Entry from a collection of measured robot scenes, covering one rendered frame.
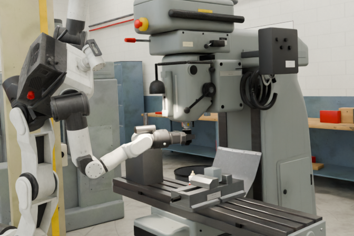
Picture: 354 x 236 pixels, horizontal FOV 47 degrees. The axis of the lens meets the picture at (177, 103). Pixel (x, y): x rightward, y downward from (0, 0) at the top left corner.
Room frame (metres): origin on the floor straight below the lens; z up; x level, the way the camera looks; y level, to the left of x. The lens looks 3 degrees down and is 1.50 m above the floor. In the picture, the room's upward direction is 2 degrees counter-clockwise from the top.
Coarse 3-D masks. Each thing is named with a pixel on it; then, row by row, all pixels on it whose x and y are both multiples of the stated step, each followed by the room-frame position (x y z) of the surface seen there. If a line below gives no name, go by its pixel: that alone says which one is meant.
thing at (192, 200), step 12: (228, 180) 1.83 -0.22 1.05; (240, 180) 1.90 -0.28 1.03; (180, 192) 1.73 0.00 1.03; (192, 192) 1.71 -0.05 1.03; (204, 192) 1.73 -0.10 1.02; (216, 192) 1.78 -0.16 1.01; (228, 192) 1.83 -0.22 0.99; (240, 192) 1.87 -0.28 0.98; (180, 204) 1.72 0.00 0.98; (192, 204) 1.69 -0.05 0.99; (204, 204) 1.72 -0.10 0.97; (216, 204) 1.76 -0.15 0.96
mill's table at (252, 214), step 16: (128, 192) 2.21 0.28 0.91; (144, 192) 2.09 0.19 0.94; (160, 192) 1.99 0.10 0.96; (160, 208) 1.98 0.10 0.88; (176, 208) 1.88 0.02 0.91; (208, 208) 1.72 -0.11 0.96; (224, 208) 1.72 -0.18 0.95; (240, 208) 1.69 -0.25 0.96; (256, 208) 1.69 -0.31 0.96; (272, 208) 1.68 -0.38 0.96; (288, 208) 1.67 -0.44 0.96; (208, 224) 1.72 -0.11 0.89; (224, 224) 1.64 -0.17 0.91; (240, 224) 1.57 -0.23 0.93; (256, 224) 1.51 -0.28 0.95; (272, 224) 1.49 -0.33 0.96; (288, 224) 1.48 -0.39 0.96; (304, 224) 1.49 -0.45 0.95; (320, 224) 1.51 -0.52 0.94
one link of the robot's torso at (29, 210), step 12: (24, 180) 1.95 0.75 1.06; (24, 192) 1.94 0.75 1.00; (24, 204) 1.95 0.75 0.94; (36, 204) 1.97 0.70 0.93; (48, 204) 2.06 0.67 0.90; (24, 216) 1.99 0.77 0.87; (36, 216) 1.98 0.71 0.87; (48, 216) 2.06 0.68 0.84; (24, 228) 2.02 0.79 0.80; (36, 228) 2.09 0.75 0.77
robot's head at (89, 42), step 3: (93, 39) 1.84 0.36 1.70; (87, 42) 1.82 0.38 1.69; (90, 42) 1.82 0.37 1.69; (93, 42) 1.83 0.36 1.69; (84, 45) 1.84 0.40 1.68; (87, 45) 1.83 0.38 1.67; (90, 45) 1.81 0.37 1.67; (96, 45) 1.83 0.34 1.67; (93, 48) 1.81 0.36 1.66; (96, 48) 1.83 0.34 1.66; (99, 48) 1.82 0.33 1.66; (93, 51) 1.80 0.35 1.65; (99, 51) 1.82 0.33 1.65; (96, 54) 1.80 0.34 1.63; (99, 54) 1.81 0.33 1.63
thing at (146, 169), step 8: (144, 152) 2.14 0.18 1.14; (152, 152) 2.16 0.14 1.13; (160, 152) 2.19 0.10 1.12; (128, 160) 2.28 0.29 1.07; (136, 160) 2.19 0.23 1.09; (144, 160) 2.14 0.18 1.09; (152, 160) 2.16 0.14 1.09; (160, 160) 2.19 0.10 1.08; (128, 168) 2.28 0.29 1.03; (136, 168) 2.20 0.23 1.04; (144, 168) 2.14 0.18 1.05; (152, 168) 2.16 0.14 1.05; (160, 168) 2.19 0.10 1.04; (128, 176) 2.29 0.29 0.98; (136, 176) 2.20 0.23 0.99; (144, 176) 2.13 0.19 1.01; (152, 176) 2.16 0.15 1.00; (160, 176) 2.19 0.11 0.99; (144, 184) 2.13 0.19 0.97
